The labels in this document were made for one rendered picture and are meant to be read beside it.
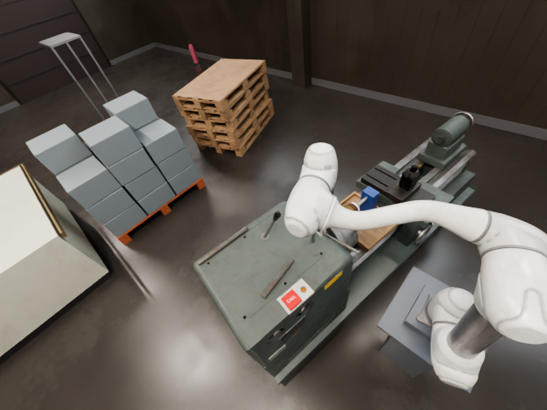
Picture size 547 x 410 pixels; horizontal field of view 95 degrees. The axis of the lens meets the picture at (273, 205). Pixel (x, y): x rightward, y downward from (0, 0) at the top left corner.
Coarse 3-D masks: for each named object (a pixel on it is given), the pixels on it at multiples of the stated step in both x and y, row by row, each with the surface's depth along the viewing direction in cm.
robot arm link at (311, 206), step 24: (312, 192) 68; (288, 216) 66; (312, 216) 64; (336, 216) 67; (360, 216) 68; (384, 216) 68; (408, 216) 70; (432, 216) 71; (456, 216) 70; (480, 216) 68
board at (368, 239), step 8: (344, 200) 173; (352, 200) 174; (360, 200) 173; (360, 232) 157; (368, 232) 156; (376, 232) 155; (384, 232) 152; (360, 240) 151; (368, 240) 153; (376, 240) 150; (368, 248) 147
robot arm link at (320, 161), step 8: (320, 144) 74; (328, 144) 74; (312, 152) 72; (320, 152) 72; (328, 152) 71; (304, 160) 75; (312, 160) 72; (320, 160) 71; (328, 160) 72; (336, 160) 74; (304, 168) 75; (312, 168) 74; (320, 168) 73; (328, 168) 73; (336, 168) 76; (304, 176) 73; (312, 176) 72; (320, 176) 72; (328, 176) 73; (336, 176) 79; (328, 184) 73
